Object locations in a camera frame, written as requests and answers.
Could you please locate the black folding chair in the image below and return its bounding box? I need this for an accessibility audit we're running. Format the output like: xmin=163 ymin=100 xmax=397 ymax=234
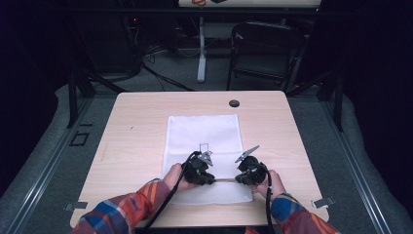
xmin=226 ymin=20 xmax=306 ymax=93

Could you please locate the white towel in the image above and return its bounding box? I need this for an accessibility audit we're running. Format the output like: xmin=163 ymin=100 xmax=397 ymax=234
xmin=161 ymin=113 xmax=255 ymax=207

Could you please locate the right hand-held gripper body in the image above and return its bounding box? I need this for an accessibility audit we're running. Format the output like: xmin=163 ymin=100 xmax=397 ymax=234
xmin=234 ymin=144 xmax=269 ymax=187

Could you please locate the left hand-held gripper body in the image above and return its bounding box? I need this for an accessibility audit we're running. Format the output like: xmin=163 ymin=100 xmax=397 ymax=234
xmin=180 ymin=149 xmax=215 ymax=183

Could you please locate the white table leg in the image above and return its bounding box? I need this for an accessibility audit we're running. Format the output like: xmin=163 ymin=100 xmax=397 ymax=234
xmin=196 ymin=16 xmax=207 ymax=84

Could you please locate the person's left hand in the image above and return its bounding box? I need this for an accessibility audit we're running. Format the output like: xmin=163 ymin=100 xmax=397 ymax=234
xmin=161 ymin=162 xmax=200 ymax=193

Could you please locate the person's right hand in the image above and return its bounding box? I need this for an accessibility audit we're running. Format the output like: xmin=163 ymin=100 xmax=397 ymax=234
xmin=254 ymin=169 xmax=288 ymax=203

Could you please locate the light wooden background table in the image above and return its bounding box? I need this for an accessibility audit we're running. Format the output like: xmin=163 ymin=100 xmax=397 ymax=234
xmin=178 ymin=0 xmax=322 ymax=9

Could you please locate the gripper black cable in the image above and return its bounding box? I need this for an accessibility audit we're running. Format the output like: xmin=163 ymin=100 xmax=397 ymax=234
xmin=258 ymin=163 xmax=275 ymax=234
xmin=139 ymin=150 xmax=203 ymax=234

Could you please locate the aluminium floor rail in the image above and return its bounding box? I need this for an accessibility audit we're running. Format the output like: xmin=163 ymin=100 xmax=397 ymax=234
xmin=319 ymin=97 xmax=394 ymax=234
xmin=5 ymin=97 xmax=95 ymax=234

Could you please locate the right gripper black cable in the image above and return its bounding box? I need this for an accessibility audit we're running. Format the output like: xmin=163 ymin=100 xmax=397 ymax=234
xmin=258 ymin=163 xmax=275 ymax=234

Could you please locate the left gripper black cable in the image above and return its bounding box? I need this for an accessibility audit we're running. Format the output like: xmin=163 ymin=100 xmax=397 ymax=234
xmin=139 ymin=150 xmax=203 ymax=234

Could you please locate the black metal stand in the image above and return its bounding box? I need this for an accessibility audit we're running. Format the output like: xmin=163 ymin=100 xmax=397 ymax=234
xmin=285 ymin=69 xmax=345 ymax=133
xmin=66 ymin=69 xmax=128 ymax=129

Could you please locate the black floor cable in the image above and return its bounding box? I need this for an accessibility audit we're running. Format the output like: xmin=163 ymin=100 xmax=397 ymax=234
xmin=141 ymin=62 xmax=196 ymax=93

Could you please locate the dark computer tower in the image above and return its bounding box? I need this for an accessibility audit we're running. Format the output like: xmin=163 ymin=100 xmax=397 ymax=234
xmin=76 ymin=13 xmax=143 ymax=75

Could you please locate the grey tape piece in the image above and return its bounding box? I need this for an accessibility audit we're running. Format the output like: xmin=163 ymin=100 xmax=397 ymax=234
xmin=311 ymin=196 xmax=336 ymax=210
xmin=63 ymin=201 xmax=90 ymax=212

